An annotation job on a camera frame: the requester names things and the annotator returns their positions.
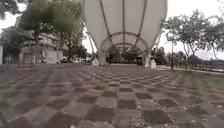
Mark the checkered brick pavement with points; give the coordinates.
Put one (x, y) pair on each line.
(110, 100)

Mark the white arched canopy shelter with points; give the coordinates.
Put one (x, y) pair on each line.
(124, 20)

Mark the dark pole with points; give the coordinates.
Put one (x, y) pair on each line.
(172, 55)

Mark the beige building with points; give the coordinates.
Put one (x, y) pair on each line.
(46, 50)

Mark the large green tree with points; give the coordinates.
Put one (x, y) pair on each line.
(53, 20)

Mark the thin-trunked green tree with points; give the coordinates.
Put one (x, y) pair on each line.
(191, 31)

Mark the dark green tree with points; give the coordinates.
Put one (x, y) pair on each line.
(11, 41)

